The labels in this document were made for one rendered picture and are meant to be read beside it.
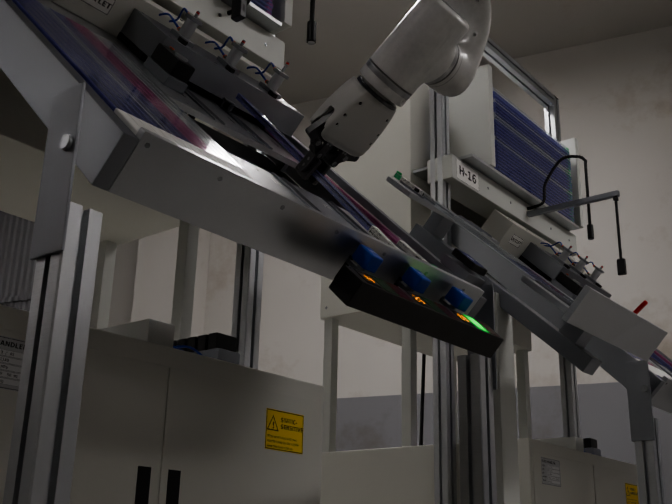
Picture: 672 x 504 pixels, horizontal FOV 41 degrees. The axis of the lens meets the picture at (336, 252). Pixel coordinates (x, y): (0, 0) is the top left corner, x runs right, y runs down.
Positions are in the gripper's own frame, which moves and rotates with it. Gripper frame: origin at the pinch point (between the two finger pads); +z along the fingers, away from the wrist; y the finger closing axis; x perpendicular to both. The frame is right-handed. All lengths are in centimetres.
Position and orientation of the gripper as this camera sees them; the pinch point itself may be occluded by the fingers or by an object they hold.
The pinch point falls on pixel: (313, 167)
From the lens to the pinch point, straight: 140.2
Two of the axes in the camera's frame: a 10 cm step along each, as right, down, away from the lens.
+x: 4.4, 6.5, -6.2
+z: -6.4, 7.1, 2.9
